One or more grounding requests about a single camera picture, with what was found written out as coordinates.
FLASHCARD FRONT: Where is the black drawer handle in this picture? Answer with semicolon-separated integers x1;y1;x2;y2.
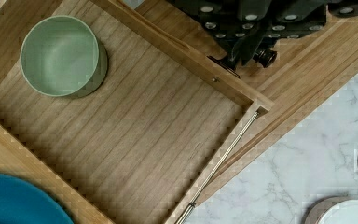
253;49;278;68

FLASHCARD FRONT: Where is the blue plate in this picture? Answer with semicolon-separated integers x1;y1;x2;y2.
0;174;74;224

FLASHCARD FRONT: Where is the silver drawer slide rail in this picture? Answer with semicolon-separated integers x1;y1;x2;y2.
174;112;258;224

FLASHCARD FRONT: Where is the wooden cabinet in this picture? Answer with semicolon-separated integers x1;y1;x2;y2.
135;0;358;204

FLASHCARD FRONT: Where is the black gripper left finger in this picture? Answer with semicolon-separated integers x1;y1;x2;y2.
176;0;255;69

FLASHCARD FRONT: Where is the light green bowl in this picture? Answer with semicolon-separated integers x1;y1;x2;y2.
20;15;108;98

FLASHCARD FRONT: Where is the white plate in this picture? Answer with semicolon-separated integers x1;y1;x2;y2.
317;200;358;224

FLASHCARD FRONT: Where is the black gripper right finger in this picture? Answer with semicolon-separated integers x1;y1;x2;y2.
239;0;358;65

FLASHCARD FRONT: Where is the wooden drawer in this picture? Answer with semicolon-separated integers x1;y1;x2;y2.
0;0;271;224

